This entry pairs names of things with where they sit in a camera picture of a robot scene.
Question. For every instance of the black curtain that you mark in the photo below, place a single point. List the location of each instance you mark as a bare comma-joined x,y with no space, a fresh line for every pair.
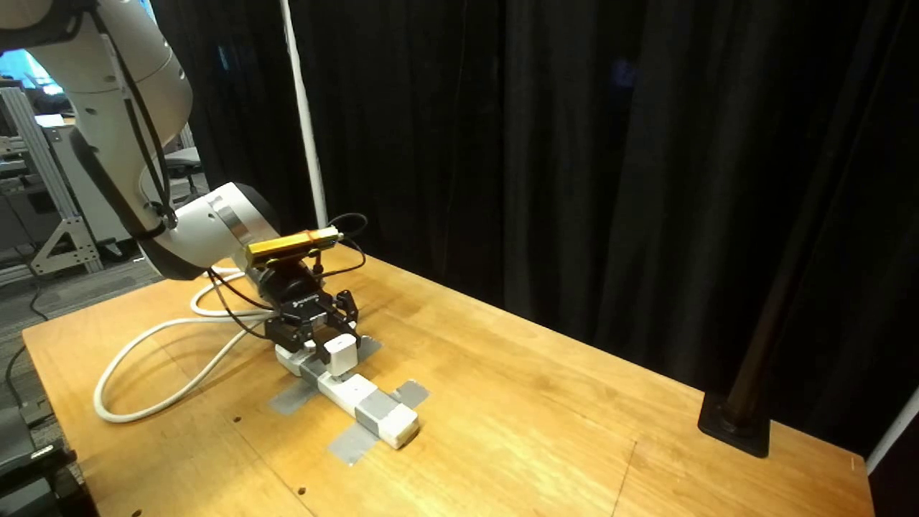
575,145

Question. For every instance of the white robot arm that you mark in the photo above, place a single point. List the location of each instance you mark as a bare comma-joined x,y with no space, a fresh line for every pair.
103,117

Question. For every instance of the white pole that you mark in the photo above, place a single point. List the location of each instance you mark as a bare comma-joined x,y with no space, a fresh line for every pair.
306,117
890,433

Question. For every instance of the white power strip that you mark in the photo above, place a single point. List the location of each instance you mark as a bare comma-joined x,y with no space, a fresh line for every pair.
369,403

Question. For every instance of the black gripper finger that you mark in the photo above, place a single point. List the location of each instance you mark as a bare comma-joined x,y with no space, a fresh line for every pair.
317,341
344,312

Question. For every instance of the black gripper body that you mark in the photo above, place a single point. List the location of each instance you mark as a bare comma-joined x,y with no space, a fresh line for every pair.
290,298

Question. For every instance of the black pole with base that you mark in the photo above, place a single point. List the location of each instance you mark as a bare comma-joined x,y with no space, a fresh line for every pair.
756,384

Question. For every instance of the grey duct tape strip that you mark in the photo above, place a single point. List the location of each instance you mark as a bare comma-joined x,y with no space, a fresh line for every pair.
359,444
290,395

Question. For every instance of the grey metal frame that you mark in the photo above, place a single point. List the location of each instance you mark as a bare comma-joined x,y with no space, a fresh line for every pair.
46,190

